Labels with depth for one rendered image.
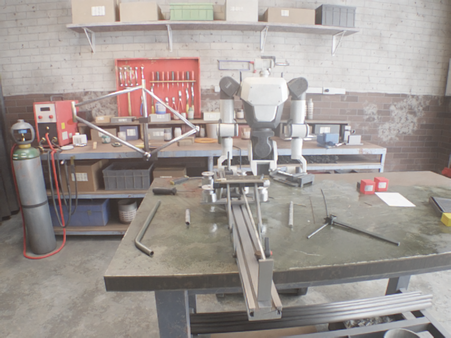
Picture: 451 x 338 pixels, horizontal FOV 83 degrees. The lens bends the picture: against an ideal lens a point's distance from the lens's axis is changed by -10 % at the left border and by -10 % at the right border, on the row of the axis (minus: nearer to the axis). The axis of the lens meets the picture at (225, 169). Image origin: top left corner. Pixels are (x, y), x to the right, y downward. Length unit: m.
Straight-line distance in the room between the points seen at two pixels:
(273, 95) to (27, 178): 1.93
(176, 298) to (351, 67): 3.13
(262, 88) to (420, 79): 2.68
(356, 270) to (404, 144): 3.29
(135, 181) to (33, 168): 0.81
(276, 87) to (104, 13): 1.90
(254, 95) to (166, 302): 1.22
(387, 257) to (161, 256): 0.58
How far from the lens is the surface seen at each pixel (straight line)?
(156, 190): 1.16
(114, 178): 2.55
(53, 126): 2.85
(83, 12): 3.11
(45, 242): 2.73
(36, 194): 2.58
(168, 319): 0.85
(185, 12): 2.88
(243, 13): 2.95
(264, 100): 1.67
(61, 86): 3.42
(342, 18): 3.20
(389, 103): 3.77
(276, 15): 2.97
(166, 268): 0.70
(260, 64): 1.73
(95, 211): 2.72
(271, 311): 0.56
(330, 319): 1.55
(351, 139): 2.82
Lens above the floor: 1.27
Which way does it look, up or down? 15 degrees down
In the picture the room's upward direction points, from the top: straight up
